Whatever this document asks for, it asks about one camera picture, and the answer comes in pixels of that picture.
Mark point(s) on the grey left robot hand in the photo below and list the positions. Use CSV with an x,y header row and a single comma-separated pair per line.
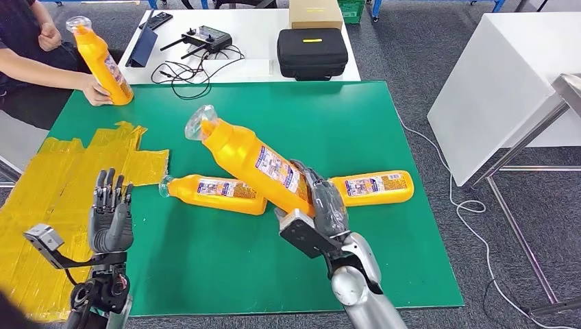
x,y
111,222

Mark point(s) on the person's left hand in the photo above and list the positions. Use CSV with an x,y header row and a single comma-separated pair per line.
x,y
50,36

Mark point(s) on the person's right hand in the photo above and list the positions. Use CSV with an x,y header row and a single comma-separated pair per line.
x,y
95,93

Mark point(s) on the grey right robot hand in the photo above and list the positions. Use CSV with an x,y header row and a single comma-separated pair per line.
x,y
329,209

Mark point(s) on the orange detergent bottle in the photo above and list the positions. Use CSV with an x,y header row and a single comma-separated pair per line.
x,y
240,154
218,205
390,190
102,68

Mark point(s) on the person's right forearm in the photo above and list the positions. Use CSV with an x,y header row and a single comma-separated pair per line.
x,y
41,72

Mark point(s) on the person's left forearm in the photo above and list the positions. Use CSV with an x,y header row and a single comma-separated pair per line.
x,y
41,13

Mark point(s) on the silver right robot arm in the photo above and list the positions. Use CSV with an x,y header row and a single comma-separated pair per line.
x,y
363,299

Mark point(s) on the person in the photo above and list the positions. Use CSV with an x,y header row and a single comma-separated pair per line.
x,y
13,27

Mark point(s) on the yellow tape patch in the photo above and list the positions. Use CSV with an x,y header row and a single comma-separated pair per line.
x,y
68,181

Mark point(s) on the dark blue tablet cover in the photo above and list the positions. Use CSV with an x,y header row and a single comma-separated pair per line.
x,y
142,47

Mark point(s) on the green table mat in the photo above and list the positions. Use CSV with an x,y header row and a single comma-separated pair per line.
x,y
317,136

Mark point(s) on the grey side table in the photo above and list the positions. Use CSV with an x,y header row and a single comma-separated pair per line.
x,y
18,136

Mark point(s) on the black phone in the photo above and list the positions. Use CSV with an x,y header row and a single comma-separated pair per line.
x,y
157,20

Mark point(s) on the black remote controller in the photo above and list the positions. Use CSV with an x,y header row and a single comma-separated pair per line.
x,y
209,38

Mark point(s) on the black robot body part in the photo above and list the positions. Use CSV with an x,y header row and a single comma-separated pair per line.
x,y
13,315

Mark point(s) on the black carrying case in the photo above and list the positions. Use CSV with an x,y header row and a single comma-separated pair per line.
x,y
311,59

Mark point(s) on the cardboard box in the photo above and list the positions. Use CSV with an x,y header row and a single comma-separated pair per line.
x,y
315,13

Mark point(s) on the green plastic crate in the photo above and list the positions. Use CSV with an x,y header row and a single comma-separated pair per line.
x,y
352,11

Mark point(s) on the white side table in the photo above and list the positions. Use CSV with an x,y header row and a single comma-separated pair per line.
x,y
497,91

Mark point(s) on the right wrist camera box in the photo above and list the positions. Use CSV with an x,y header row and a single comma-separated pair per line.
x,y
302,236

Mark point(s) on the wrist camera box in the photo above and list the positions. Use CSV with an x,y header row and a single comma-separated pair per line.
x,y
43,238
302,236

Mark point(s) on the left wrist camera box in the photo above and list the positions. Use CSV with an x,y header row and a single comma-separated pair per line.
x,y
43,238

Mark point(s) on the blue metal frame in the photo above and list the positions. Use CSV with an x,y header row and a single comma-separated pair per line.
x,y
376,9
152,3

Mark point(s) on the silver metal frame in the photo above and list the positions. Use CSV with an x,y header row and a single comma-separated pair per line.
x,y
519,145

